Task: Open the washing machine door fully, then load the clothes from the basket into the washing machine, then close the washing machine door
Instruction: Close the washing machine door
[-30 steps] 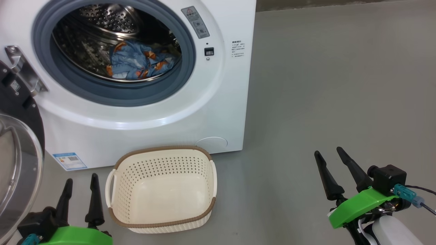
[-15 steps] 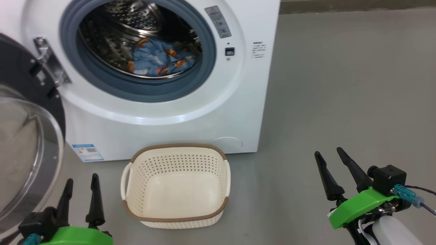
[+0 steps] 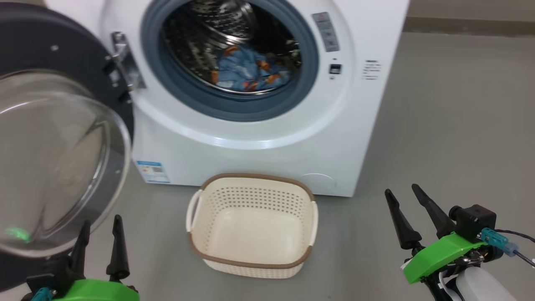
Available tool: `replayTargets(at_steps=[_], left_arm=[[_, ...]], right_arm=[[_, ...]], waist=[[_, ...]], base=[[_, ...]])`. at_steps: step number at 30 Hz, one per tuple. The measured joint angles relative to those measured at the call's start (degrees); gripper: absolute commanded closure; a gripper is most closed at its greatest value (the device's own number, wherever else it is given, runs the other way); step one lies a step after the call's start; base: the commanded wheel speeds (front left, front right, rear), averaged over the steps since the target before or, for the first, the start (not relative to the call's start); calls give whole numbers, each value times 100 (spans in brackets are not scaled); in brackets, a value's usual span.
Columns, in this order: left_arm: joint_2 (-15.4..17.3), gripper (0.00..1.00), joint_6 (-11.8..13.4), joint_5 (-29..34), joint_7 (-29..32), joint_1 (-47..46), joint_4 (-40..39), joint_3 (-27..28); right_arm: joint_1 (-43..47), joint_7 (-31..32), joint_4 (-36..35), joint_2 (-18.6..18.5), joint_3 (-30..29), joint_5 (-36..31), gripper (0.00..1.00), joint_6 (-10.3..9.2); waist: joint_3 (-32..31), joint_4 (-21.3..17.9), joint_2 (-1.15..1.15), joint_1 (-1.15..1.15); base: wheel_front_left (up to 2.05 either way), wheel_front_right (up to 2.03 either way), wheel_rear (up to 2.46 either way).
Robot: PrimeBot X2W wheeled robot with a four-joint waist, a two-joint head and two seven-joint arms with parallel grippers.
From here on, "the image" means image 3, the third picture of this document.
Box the metal washer door hinge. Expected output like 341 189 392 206
110 31 147 103

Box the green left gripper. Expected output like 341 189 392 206
25 215 140 301

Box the black cable with teal connector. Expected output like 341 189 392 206
481 228 535 268

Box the blue cartoon print garment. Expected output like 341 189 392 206
210 45 291 92

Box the perforated steel washer drum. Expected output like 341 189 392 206
162 0 302 95

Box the white front-load washing machine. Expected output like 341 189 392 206
44 0 411 198

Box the round white filter cover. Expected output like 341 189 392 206
300 173 337 194

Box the round black glass washer door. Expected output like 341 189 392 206
0 2 135 293

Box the cream perforated laundry basket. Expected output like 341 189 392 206
186 173 319 279

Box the small black text sticker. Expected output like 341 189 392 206
363 60 382 81

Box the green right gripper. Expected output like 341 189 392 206
385 184 487 285

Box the grey warning label sticker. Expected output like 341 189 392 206
311 12 340 53

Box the blue energy label sticker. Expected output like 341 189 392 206
136 161 171 184

